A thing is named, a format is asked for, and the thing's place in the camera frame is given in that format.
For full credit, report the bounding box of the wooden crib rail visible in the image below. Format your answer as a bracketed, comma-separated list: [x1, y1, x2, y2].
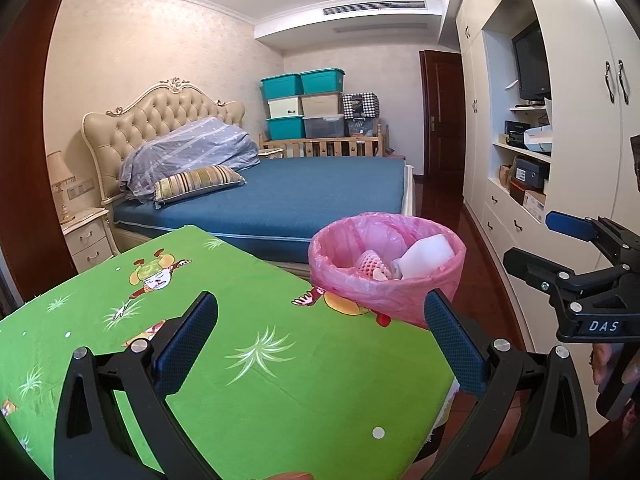
[258, 126, 388, 158]

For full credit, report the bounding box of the blue mattress bed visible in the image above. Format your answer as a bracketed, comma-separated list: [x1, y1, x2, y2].
[114, 156, 408, 264]

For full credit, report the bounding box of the white storage bin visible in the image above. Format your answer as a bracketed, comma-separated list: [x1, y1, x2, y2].
[267, 96, 304, 118]

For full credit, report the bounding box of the ceiling air vent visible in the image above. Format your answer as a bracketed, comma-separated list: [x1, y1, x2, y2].
[322, 0, 427, 15]

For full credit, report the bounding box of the striped brown pillow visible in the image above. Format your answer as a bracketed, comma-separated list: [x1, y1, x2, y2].
[153, 165, 246, 208]

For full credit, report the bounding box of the white built-in wardrobe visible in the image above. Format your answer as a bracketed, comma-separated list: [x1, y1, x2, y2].
[454, 0, 640, 436]

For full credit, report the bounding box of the lavender striped duvet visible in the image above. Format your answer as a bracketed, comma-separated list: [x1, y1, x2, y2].
[118, 116, 259, 202]

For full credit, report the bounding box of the teal storage bin top right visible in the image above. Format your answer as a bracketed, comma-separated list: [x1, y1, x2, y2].
[300, 68, 345, 94]

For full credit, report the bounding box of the dark red door frame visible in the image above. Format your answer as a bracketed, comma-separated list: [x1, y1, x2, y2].
[1, 0, 77, 313]

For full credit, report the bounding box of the dark red room door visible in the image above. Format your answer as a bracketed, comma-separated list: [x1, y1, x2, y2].
[420, 50, 465, 193]

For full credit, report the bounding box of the cream nightstand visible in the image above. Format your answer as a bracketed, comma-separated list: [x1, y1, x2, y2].
[61, 207, 119, 273]

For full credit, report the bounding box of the person's right hand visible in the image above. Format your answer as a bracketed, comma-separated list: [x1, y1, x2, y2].
[591, 344, 639, 386]

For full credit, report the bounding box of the beige tufted headboard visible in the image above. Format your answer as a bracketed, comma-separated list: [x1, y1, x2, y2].
[81, 77, 245, 206]

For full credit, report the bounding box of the beige storage bin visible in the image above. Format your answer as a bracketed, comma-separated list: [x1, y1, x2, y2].
[300, 92, 344, 117]

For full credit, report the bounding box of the houndstooth bag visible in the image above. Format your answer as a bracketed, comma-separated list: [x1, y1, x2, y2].
[342, 92, 380, 120]

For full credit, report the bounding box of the pink lined trash bin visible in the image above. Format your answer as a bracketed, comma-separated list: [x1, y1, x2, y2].
[308, 212, 466, 327]

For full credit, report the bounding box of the pink foam fruit net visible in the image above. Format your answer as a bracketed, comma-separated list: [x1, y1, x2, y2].
[355, 249, 392, 282]

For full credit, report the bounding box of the black television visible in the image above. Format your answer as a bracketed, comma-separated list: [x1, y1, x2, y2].
[512, 21, 551, 102]

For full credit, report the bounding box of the green cartoon tablecloth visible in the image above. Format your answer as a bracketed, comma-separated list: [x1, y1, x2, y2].
[1, 226, 454, 479]

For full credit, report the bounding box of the small black safe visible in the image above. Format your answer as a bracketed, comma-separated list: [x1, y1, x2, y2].
[513, 157, 550, 191]

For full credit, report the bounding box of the teal storage bin top left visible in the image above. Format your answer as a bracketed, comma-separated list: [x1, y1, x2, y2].
[260, 73, 304, 101]

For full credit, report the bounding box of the grey clear storage bin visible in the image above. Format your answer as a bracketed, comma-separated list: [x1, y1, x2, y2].
[304, 114, 346, 139]

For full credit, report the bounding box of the bedside table lamp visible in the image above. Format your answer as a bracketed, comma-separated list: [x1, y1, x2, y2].
[47, 151, 75, 224]

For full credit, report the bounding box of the teal storage bin lower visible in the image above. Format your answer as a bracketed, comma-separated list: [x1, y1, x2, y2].
[267, 115, 305, 141]

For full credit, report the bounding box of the large white foam block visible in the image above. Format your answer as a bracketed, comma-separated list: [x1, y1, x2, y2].
[390, 234, 454, 278]

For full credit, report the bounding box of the teal storage bin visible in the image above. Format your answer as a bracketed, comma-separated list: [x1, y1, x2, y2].
[260, 73, 304, 101]
[267, 115, 305, 141]
[300, 68, 345, 94]

